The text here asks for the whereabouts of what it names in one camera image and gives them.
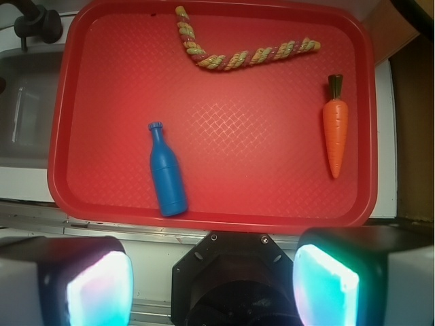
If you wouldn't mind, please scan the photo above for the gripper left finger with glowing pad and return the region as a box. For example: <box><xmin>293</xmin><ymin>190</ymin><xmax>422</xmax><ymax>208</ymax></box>
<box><xmin>1</xmin><ymin>236</ymin><xmax>134</xmax><ymax>325</ymax></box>

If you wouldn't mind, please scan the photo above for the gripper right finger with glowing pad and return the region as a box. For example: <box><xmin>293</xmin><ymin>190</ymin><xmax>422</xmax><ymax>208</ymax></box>
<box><xmin>292</xmin><ymin>226</ymin><xmax>434</xmax><ymax>325</ymax></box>

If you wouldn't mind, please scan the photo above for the blue toy bottle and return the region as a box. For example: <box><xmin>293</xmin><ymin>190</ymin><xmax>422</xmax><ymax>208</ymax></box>
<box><xmin>148</xmin><ymin>122</ymin><xmax>188</xmax><ymax>217</ymax></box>

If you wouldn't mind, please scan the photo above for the orange toy carrot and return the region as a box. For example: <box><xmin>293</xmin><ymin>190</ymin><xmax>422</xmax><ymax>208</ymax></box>
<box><xmin>322</xmin><ymin>74</ymin><xmax>349</xmax><ymax>179</ymax></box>

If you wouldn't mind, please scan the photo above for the red plastic tray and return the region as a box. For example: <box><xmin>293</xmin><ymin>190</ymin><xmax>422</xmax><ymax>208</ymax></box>
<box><xmin>48</xmin><ymin>1</ymin><xmax>377</xmax><ymax>234</ymax></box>

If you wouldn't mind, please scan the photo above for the grey toy sink basin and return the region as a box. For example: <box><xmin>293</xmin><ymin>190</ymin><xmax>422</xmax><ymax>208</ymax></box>
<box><xmin>1</xmin><ymin>44</ymin><xmax>65</xmax><ymax>168</ymax></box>

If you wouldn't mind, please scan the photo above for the black toy sink faucet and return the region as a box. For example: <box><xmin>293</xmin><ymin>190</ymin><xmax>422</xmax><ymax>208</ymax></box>
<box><xmin>14</xmin><ymin>1</ymin><xmax>63</xmax><ymax>52</ymax></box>

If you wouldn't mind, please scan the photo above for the multicolour twisted rope toy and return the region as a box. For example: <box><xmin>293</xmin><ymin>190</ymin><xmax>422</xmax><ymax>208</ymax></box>
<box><xmin>175</xmin><ymin>6</ymin><xmax>321</xmax><ymax>72</ymax></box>

